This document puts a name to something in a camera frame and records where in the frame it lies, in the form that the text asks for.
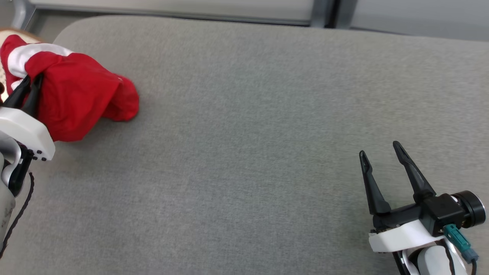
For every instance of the white perforated laundry basket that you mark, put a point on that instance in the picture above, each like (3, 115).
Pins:
(19, 33)

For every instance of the red and white garment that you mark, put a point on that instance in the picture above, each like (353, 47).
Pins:
(76, 91)

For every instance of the grey metal frame corner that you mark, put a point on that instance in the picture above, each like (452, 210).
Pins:
(23, 13)

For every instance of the grey partition base rail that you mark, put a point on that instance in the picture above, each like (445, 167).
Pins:
(172, 11)

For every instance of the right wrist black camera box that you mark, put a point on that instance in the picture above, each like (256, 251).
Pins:
(447, 210)

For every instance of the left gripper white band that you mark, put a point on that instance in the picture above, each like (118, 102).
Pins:
(26, 130)

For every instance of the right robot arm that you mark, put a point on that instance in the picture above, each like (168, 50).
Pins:
(429, 263)

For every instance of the grey partition post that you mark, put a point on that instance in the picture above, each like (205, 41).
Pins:
(331, 13)

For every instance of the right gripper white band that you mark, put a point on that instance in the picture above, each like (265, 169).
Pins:
(401, 236)

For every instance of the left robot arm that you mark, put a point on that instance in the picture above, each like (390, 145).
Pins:
(5, 206)

